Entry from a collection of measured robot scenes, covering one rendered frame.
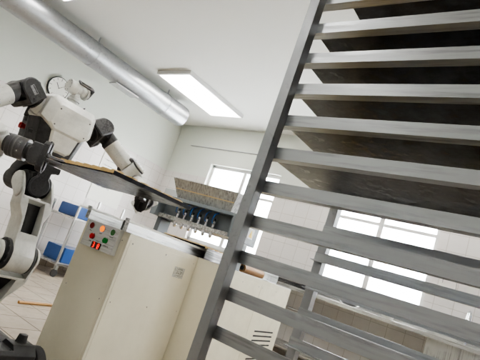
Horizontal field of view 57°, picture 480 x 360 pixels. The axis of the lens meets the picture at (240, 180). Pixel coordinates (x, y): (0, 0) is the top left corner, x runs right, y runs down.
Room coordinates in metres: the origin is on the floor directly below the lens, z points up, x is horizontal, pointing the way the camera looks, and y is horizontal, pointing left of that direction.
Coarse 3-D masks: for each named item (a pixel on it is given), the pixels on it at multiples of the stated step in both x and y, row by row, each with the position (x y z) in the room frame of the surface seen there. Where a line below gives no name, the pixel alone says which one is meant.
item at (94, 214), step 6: (90, 210) 2.46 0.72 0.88; (96, 210) 2.49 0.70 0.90; (90, 216) 2.47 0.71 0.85; (96, 216) 2.51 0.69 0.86; (102, 216) 2.54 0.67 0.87; (108, 216) 2.58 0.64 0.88; (114, 216) 2.61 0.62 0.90; (102, 222) 2.55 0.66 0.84; (108, 222) 2.59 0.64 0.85; (114, 222) 2.63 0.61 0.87; (120, 222) 2.67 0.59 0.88; (120, 228) 2.68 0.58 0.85
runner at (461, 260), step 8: (328, 232) 1.39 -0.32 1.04; (336, 232) 1.37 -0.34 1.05; (344, 232) 1.36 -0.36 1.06; (352, 232) 1.34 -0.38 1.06; (360, 240) 1.32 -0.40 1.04; (368, 240) 1.31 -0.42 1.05; (376, 240) 1.29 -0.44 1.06; (384, 240) 1.28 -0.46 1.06; (392, 240) 1.26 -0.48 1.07; (400, 248) 1.25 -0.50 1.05; (408, 248) 1.23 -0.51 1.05; (416, 248) 1.22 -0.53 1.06; (424, 248) 1.21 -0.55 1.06; (432, 256) 1.19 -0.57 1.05; (440, 256) 1.18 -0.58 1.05; (448, 256) 1.16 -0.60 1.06; (456, 256) 1.15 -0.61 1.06; (464, 256) 1.14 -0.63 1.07; (464, 264) 1.14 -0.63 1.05; (472, 264) 1.13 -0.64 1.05
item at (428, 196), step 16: (304, 176) 1.15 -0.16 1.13; (320, 176) 1.09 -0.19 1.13; (336, 176) 1.04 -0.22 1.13; (352, 176) 1.00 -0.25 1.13; (368, 176) 0.96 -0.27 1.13; (336, 192) 1.20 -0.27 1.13; (352, 192) 1.14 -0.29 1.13; (368, 192) 1.08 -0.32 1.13; (384, 192) 1.03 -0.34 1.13; (400, 192) 0.99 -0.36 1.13; (416, 192) 0.95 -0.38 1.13; (432, 192) 0.91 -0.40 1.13; (448, 192) 0.87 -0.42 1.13; (464, 192) 0.84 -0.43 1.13; (432, 208) 1.02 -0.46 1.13; (448, 208) 0.98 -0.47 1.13; (464, 208) 0.94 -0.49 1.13
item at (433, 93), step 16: (304, 96) 1.06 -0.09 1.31; (320, 96) 1.03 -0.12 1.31; (336, 96) 1.00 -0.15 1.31; (352, 96) 0.97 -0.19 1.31; (368, 96) 0.94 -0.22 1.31; (384, 96) 0.92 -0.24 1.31; (400, 96) 0.89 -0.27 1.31; (416, 96) 0.87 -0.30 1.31; (432, 96) 0.85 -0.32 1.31; (448, 96) 0.83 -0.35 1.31; (464, 96) 0.81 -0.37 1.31
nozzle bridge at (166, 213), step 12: (168, 204) 3.23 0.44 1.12; (192, 204) 3.02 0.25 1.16; (168, 216) 3.15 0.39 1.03; (180, 216) 3.16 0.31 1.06; (216, 216) 3.01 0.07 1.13; (228, 216) 2.97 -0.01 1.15; (156, 228) 3.27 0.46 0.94; (168, 228) 3.36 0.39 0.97; (192, 228) 3.25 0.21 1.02; (204, 228) 2.98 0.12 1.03; (216, 228) 2.99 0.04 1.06; (228, 228) 2.95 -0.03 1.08; (252, 240) 3.06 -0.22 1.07; (240, 264) 3.01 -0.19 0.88
